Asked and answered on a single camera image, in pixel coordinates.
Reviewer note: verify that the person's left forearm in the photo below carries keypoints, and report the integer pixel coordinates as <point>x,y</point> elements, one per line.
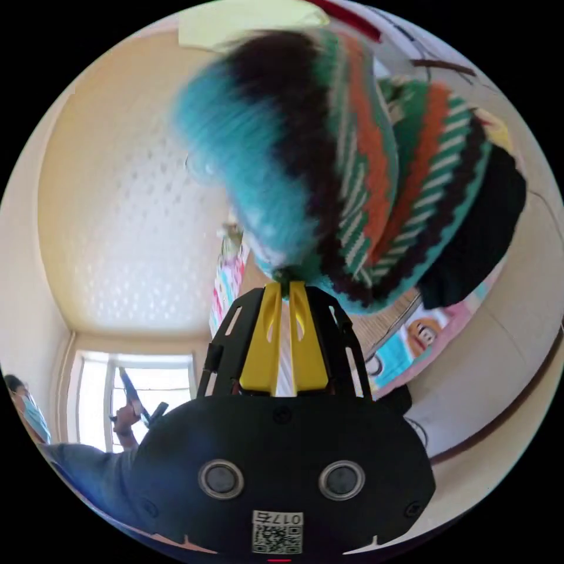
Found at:
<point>130,442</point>

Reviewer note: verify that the window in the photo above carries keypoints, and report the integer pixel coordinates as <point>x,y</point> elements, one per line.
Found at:
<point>145,387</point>

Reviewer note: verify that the patterned knit sweater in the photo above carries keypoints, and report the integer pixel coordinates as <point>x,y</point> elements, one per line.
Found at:
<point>352,167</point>

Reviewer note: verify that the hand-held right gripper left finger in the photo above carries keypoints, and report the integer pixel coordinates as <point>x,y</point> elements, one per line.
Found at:
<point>261,352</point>

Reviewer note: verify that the person's body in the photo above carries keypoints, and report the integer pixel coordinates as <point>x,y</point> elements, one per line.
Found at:
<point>88,476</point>

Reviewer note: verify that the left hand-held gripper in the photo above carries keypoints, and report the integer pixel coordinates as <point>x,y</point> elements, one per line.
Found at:
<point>157,413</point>

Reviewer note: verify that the person's left hand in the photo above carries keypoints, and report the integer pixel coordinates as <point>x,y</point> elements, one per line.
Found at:
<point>125,418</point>

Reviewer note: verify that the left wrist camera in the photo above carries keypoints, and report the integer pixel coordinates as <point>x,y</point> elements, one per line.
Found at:
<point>131,391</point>

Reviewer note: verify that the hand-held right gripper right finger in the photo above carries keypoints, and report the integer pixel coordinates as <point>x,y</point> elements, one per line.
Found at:
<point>308,352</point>

